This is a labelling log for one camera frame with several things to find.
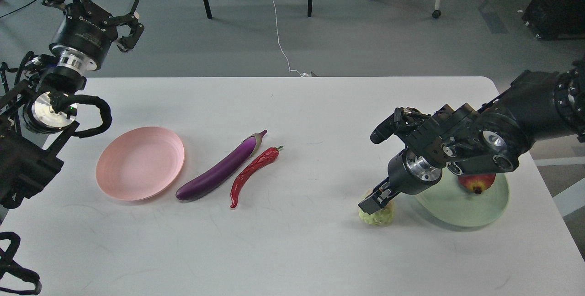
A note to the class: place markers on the red pomegranate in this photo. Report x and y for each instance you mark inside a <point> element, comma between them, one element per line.
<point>477,183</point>

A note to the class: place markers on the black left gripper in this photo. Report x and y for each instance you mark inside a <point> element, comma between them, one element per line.
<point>82,35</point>

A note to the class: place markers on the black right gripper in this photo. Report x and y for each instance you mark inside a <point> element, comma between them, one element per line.
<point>407,173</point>

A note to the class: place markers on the red chili pepper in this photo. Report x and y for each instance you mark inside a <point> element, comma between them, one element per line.
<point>265,158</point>

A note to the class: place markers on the green plate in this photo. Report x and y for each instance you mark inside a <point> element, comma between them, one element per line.
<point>450,202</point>

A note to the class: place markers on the green pink custard apple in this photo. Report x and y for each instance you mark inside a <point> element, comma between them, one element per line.
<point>381,218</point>

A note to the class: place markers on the pink plate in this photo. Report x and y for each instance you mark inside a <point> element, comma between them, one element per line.
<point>140,163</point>

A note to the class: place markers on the purple eggplant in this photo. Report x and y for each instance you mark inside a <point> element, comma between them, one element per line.
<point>216,175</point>

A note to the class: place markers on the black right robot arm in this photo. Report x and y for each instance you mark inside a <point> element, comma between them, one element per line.
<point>536,107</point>

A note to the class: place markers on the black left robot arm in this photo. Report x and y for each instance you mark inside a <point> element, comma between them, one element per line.
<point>42,107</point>

